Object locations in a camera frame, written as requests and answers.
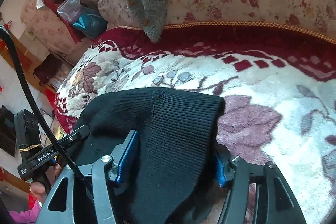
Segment black cable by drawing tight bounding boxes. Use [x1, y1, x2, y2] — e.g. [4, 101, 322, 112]
[0, 24, 93, 193]

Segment white red floral plush blanket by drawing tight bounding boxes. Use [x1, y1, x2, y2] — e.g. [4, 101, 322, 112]
[55, 22, 335, 223]

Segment teal plastic bag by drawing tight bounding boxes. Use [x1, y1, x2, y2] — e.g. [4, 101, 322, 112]
[72, 7, 108, 39]

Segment black knit pants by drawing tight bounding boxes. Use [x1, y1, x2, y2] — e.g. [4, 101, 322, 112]
[68, 88, 224, 223]

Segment operator left hand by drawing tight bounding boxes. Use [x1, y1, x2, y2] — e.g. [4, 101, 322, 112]
[30, 163, 62, 203]

